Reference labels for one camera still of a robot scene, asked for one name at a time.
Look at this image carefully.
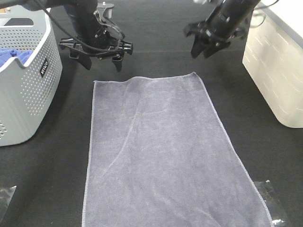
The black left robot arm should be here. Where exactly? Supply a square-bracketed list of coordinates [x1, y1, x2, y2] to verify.
[0, 0, 133, 72]

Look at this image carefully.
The left clear tape strip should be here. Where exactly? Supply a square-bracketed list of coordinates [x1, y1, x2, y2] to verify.
[0, 186, 17, 218]

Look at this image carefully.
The blue towel in basket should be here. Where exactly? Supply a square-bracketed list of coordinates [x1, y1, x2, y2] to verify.
[0, 48, 33, 67]

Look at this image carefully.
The right clear tape strip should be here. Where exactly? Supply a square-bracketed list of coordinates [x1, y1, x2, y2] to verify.
[254, 180, 292, 227]

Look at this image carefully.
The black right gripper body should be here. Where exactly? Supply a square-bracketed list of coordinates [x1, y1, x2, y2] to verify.
[184, 17, 248, 46]

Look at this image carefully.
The cream plastic laundry basket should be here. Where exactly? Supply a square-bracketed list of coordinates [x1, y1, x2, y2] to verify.
[242, 0, 303, 128]

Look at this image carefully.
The grey-purple towel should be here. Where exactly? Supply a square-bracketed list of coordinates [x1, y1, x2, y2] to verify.
[81, 73, 273, 227]

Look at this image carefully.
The grey perforated laundry basket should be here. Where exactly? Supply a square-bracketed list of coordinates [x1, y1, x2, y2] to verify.
[0, 6, 62, 146]

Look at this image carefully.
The black cable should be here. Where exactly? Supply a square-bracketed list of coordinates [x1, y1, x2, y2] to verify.
[33, 0, 125, 54]

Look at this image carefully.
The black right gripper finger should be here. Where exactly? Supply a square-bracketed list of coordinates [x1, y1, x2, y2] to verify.
[191, 35, 208, 59]
[203, 41, 231, 58]

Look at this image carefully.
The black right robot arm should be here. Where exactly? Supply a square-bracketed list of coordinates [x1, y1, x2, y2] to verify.
[184, 0, 259, 58]

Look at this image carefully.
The clear tape strip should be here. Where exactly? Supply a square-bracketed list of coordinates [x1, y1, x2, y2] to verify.
[0, 186, 17, 218]
[254, 180, 292, 227]

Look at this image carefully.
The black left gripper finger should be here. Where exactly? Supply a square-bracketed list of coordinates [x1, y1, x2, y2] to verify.
[112, 53, 124, 72]
[69, 51, 92, 70]

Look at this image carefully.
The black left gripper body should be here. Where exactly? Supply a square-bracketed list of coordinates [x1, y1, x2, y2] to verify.
[59, 23, 133, 61]

